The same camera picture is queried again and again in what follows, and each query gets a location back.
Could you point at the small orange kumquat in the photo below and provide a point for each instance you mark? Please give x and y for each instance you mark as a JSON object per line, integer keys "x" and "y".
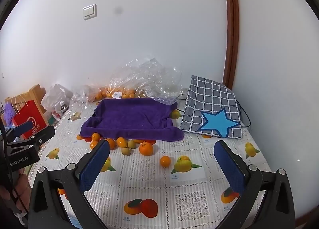
{"x": 122, "y": 142}

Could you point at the white plastic bag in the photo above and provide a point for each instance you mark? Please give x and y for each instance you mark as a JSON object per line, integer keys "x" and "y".
{"x": 57, "y": 100}

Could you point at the large orange with stem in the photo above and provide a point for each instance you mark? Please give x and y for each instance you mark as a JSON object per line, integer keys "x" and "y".
{"x": 146, "y": 149}

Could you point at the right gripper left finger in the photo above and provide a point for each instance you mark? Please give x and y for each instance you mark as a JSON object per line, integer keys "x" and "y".
{"x": 46, "y": 208}

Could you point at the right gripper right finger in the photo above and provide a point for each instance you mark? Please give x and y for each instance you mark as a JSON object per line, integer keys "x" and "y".
{"x": 277, "y": 207}

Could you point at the clear plastic bag of fruit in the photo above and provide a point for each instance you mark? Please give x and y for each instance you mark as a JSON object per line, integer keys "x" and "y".
{"x": 138, "y": 79}

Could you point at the small clear plastic bag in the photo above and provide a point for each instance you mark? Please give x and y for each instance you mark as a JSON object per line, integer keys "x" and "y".
{"x": 78, "y": 103}

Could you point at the green-brown longan fruit front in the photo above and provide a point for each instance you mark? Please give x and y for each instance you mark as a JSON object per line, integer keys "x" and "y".
{"x": 125, "y": 151}

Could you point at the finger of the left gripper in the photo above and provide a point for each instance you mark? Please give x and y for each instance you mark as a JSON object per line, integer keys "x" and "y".
{"x": 38, "y": 138}
{"x": 19, "y": 130}

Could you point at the white wall switch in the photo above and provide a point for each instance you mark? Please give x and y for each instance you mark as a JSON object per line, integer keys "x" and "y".
{"x": 89, "y": 12}

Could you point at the orange at left front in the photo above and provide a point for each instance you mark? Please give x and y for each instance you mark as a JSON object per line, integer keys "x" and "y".
{"x": 93, "y": 144}

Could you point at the person's left hand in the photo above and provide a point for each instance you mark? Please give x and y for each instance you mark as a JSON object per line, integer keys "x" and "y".
{"x": 22, "y": 191}

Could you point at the orange at towel edge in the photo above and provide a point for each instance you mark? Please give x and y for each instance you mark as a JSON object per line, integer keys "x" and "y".
{"x": 95, "y": 137}

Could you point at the orange mandarin beside kumquat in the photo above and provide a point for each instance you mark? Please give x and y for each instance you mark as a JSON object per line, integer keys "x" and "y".
{"x": 112, "y": 143}

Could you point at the purple towel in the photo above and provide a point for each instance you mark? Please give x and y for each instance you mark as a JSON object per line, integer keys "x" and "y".
{"x": 135, "y": 118}

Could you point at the green-brown longan fruit back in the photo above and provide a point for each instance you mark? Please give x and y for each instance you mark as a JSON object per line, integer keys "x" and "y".
{"x": 131, "y": 144}

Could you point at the grey checked star cushion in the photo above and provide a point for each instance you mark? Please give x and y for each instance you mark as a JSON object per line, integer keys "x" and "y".
{"x": 211, "y": 109}

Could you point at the brown wooden door frame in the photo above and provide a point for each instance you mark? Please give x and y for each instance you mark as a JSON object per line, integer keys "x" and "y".
{"x": 232, "y": 35}

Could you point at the green-brown longan fruit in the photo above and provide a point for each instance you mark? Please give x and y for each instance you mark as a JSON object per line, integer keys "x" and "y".
{"x": 131, "y": 144}
{"x": 125, "y": 151}

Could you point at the small round orange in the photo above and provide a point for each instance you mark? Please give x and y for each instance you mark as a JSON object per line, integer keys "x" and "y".
{"x": 165, "y": 161}

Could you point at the red paper gift bag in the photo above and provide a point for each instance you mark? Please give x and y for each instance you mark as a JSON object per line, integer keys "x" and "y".
{"x": 30, "y": 112}

